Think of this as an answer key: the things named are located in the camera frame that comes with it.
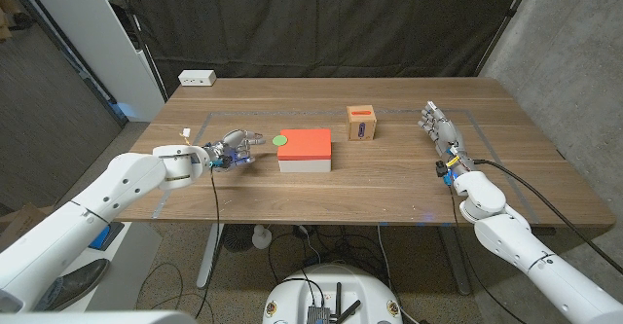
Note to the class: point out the black curtain backdrop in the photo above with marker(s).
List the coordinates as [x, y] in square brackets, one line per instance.
[316, 22]

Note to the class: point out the small white round device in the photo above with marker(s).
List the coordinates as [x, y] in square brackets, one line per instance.
[262, 239]

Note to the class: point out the white table leg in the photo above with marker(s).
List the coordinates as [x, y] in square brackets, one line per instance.
[210, 256]

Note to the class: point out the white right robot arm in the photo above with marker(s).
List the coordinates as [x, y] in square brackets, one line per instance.
[511, 236]

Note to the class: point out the wooden coin box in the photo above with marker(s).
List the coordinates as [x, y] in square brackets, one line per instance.
[361, 124]

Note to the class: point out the black shoe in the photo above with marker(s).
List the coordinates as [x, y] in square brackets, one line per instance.
[78, 280]

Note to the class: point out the white box with orange lid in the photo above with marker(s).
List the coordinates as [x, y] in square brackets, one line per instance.
[304, 146]

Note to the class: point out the white power strip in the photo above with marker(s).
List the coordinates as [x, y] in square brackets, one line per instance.
[197, 77]

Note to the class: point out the cardboard box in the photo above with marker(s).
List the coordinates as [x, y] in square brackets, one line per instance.
[22, 219]

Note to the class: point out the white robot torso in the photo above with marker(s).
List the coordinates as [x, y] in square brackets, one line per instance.
[292, 295]

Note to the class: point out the grey module with black antennas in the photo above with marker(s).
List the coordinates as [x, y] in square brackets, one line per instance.
[316, 314]

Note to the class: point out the green coin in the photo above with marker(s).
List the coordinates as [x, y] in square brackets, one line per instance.
[280, 140]

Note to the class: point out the black backdrop stand pole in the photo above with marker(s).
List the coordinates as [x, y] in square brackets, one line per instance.
[507, 21]
[155, 71]

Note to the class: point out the white cabinet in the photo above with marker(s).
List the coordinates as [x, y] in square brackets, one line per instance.
[97, 46]

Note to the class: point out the grey table leg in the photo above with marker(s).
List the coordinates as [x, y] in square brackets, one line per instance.
[455, 261]

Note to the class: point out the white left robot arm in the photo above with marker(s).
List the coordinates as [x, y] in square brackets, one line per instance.
[73, 226]

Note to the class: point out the small black fan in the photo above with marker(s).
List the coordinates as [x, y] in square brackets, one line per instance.
[238, 239]

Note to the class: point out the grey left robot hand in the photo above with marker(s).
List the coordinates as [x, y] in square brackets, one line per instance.
[233, 151]

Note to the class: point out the blue foot pedal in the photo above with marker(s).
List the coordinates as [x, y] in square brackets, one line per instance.
[104, 239]

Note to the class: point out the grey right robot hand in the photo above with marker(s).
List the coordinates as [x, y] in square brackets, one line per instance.
[448, 136]

